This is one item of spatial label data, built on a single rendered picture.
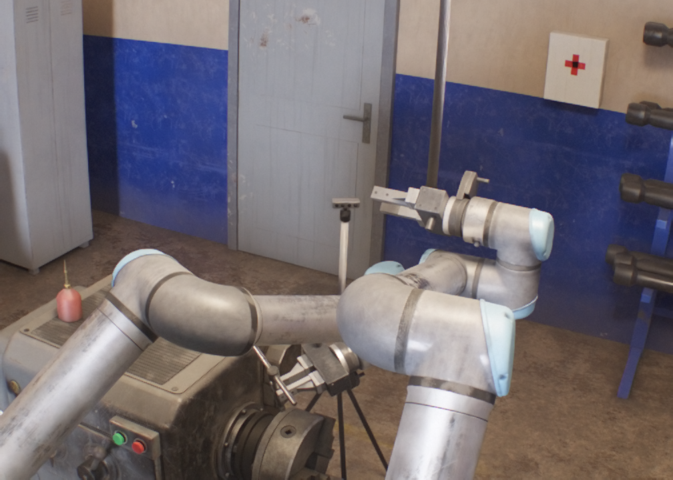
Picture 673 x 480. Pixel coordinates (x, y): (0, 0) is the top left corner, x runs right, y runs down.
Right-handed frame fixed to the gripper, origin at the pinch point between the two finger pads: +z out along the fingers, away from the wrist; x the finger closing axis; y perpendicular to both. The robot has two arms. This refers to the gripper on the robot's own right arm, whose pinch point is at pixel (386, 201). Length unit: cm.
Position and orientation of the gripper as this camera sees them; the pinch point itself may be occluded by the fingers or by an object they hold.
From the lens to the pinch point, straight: 169.8
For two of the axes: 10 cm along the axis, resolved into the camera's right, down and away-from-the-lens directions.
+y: -3.2, 9.1, -2.6
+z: -9.0, -2.1, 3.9
